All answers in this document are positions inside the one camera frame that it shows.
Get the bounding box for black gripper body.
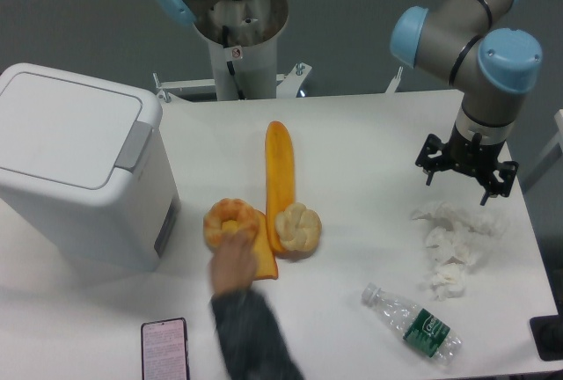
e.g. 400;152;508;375
442;109;506;177

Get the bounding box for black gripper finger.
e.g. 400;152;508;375
479;161;518;206
415;134;449;186

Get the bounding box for ring doughnut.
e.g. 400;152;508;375
202;198;260;252

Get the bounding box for white plastic trash can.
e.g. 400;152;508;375
1;63;181;271

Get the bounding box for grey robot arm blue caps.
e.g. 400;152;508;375
390;0;543;202

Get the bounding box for dark grey sleeved forearm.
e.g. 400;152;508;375
211;289;303;379

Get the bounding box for person's right hand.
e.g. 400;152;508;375
209;231;258;296

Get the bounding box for crumpled white tissue paper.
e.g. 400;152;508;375
411;201;509;301

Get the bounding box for long orange baguette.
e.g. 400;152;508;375
265;121;296;254

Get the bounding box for pale knotted bread roll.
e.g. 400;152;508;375
274;202;322;252

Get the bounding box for black device at table edge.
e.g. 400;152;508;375
530;315;563;362

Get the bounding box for clear plastic water bottle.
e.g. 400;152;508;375
362;283;462;366

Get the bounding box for orange toast slice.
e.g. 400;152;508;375
252;210;278;280

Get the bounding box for black smartphone with lit screen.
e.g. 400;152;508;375
141;318;190;380

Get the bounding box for white frame leg right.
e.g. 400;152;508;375
520;109;562;194

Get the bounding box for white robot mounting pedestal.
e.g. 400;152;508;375
195;0;289;101

